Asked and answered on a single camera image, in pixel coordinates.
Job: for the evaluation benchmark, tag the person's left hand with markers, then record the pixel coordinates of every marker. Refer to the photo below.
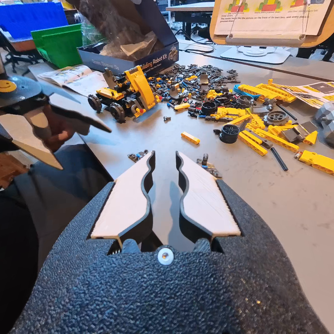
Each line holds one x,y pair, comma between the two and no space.
62,133

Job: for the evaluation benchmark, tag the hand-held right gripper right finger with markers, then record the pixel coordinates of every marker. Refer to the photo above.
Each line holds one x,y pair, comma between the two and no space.
208,206

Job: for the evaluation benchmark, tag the grey toy battery box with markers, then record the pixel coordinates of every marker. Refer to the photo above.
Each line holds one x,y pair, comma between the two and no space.
326,122

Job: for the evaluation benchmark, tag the wooden post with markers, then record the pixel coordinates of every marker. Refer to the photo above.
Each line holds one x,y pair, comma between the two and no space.
10,169

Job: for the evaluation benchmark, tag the light blue curved toy panel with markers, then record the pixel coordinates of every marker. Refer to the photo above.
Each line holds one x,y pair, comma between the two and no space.
242,90

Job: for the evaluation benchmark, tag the cardboard sign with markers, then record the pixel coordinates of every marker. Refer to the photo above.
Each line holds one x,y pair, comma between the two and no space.
268,15

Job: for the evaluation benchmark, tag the grey toy panel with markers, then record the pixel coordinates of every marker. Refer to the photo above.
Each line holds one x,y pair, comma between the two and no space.
138,156

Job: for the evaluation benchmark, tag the small grey brick assembly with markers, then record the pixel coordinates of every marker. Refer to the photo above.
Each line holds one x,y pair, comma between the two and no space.
208,165

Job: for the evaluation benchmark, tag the instruction booklet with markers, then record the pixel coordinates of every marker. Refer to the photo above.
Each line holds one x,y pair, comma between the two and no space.
313,91

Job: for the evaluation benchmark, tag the green object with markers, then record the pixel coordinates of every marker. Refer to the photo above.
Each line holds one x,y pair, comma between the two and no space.
60,44

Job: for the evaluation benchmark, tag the blue plastic bin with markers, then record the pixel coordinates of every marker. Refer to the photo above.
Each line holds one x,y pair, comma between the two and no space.
31,20

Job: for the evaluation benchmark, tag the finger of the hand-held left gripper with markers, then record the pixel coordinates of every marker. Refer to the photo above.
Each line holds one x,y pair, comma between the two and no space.
78,112
18,130

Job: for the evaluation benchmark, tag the clear plastic bag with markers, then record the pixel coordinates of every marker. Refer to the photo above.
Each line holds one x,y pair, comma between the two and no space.
114,28

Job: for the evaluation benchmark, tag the pile of toy brick pieces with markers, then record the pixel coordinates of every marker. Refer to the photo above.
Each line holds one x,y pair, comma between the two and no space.
234,104

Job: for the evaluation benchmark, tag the yellow black toy brick vehicle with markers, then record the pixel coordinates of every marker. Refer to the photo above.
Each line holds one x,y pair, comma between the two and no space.
138,88

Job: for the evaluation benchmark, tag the white instruction sheet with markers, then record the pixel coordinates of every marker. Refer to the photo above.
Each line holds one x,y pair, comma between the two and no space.
78,78

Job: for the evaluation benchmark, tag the yellow toy beam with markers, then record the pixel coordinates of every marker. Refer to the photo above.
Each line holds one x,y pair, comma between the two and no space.
190,137

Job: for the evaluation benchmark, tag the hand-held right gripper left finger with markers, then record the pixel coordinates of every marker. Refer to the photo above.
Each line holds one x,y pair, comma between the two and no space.
122,206

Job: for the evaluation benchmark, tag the dark blue cardboard box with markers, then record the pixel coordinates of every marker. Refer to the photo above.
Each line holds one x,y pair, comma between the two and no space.
122,62

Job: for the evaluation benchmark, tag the black toy wheel hub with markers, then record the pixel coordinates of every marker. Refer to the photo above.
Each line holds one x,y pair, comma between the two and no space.
208,107
229,133

